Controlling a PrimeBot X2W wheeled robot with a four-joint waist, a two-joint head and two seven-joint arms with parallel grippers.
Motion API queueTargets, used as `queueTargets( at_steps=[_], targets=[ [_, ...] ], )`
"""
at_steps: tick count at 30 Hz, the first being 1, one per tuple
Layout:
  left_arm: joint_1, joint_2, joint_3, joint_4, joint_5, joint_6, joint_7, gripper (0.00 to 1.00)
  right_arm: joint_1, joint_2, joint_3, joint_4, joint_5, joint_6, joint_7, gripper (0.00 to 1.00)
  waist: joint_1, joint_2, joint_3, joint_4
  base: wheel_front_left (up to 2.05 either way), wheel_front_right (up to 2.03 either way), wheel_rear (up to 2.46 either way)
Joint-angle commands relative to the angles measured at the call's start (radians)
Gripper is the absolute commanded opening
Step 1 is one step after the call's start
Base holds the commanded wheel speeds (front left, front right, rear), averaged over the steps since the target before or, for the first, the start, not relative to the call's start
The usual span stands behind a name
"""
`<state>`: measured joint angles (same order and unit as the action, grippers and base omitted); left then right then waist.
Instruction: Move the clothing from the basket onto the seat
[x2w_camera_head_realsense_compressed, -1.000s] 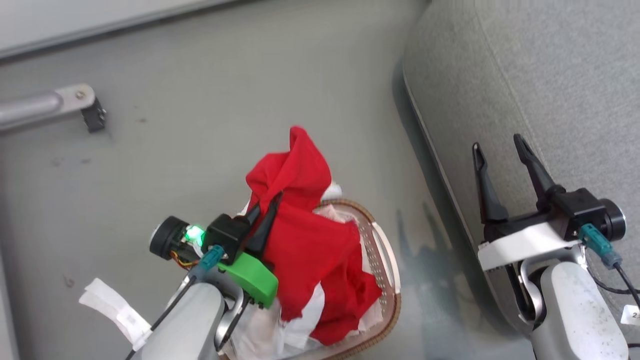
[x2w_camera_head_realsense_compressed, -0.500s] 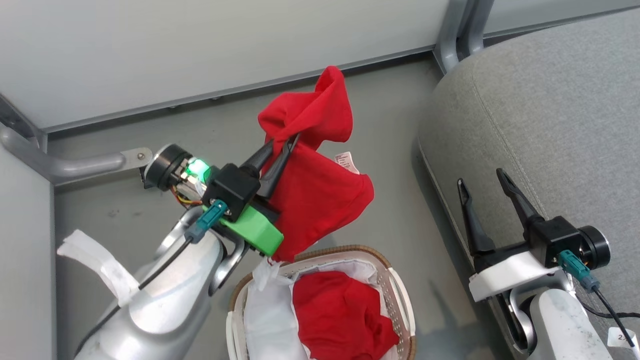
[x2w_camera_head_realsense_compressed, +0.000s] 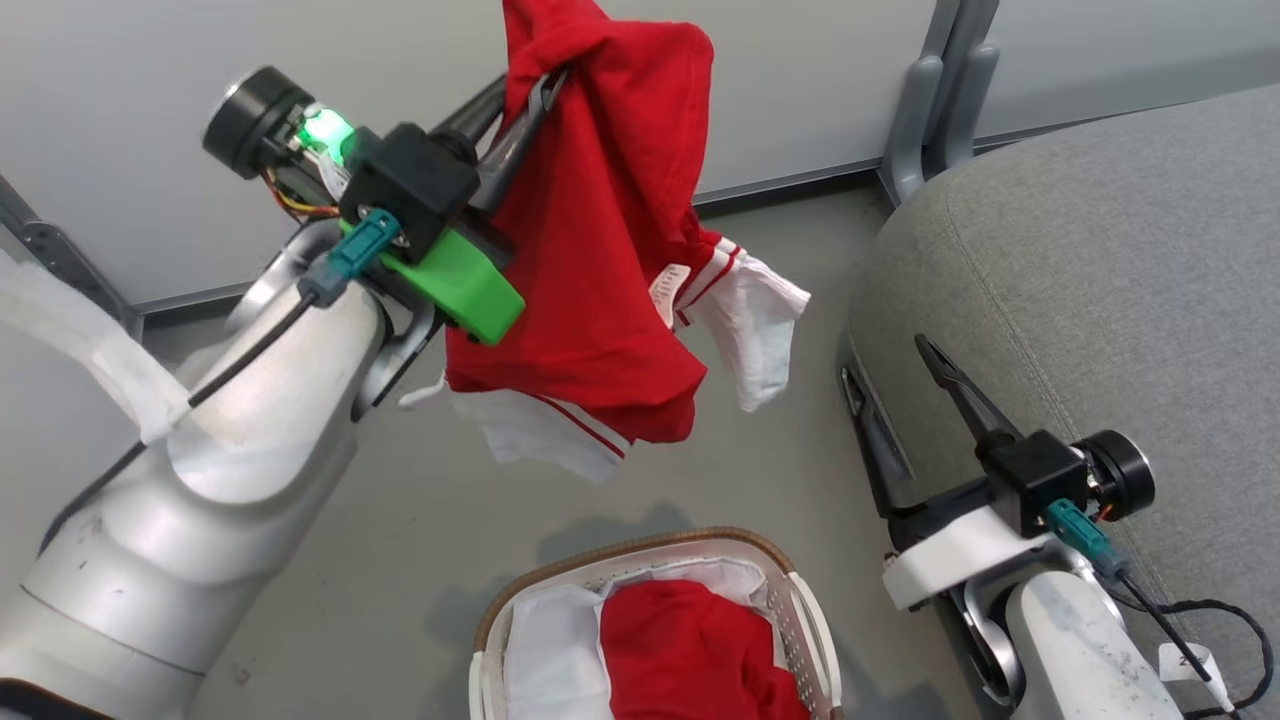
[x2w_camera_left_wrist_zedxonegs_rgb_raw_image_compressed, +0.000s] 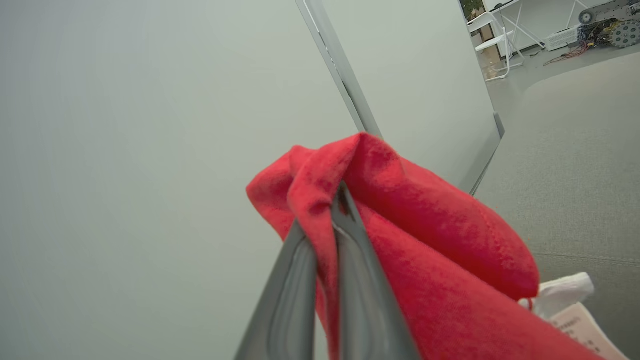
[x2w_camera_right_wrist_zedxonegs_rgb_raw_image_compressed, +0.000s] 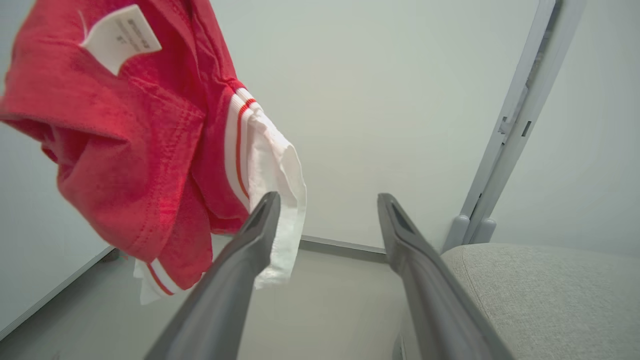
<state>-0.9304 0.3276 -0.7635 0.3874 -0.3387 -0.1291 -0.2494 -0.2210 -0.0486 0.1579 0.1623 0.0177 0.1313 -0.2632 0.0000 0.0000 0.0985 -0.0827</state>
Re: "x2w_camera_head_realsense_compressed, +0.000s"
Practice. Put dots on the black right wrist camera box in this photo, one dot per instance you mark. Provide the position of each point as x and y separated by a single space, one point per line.
1035 480

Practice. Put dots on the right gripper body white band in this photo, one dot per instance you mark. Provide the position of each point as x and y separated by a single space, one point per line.
950 560

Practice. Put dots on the dark grey partition leg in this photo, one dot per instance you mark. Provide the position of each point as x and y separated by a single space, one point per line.
60 255

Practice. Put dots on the grey fabric sofa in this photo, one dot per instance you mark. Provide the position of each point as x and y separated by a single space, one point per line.
1100 250

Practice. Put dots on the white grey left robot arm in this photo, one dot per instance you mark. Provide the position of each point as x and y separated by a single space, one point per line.
200 520

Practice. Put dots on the grey partition post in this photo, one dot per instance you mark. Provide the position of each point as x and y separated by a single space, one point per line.
930 110

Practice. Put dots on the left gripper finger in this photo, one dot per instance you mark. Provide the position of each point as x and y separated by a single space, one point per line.
470 115
515 140

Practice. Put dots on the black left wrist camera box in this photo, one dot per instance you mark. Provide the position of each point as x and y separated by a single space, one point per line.
410 180

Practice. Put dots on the white garment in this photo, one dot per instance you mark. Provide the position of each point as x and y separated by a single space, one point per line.
550 650

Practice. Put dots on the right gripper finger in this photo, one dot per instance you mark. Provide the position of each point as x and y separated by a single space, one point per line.
970 405
880 440

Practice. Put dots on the red garment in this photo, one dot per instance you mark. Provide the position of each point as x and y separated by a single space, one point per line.
690 650

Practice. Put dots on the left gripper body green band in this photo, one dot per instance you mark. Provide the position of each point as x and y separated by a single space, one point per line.
460 290

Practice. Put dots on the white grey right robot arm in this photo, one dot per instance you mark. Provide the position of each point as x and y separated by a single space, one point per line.
1070 650

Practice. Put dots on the white basket with brown rim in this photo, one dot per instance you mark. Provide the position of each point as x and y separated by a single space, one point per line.
800 620

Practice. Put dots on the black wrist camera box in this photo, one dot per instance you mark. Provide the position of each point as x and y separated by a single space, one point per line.
1035 480
410 180

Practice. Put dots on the red shirt with white sleeves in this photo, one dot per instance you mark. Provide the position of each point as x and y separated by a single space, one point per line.
600 250

